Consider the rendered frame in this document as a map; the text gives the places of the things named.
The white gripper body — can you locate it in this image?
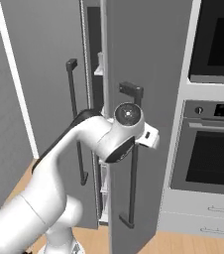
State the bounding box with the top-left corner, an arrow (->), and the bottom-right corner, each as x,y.
149,128 -> 162,151

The dark oven knob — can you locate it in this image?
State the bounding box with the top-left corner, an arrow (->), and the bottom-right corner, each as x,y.
194,105 -> 205,116

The long black fridge door handle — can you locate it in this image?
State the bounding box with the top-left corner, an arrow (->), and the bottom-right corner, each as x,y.
118,80 -> 145,230

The steel oven door handle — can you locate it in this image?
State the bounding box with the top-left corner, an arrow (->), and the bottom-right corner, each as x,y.
187,121 -> 224,134

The large grey fridge door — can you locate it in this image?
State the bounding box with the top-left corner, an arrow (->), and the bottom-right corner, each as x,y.
104,0 -> 195,254

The black built-in microwave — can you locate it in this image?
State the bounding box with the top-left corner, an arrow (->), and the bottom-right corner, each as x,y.
187,0 -> 224,85

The white drawer front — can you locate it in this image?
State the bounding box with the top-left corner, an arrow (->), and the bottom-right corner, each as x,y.
157,211 -> 224,241
161,190 -> 224,222

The white oven cabinet housing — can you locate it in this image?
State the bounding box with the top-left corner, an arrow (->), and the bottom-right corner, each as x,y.
156,0 -> 224,241

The silver drawer handle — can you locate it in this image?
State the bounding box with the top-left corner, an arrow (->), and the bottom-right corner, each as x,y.
198,225 -> 224,235
206,204 -> 224,214

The steel built-in oven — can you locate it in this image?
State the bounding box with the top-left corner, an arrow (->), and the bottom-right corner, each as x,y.
168,98 -> 224,196

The fridge interior with white shelves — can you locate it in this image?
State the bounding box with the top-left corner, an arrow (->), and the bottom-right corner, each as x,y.
80,0 -> 111,226

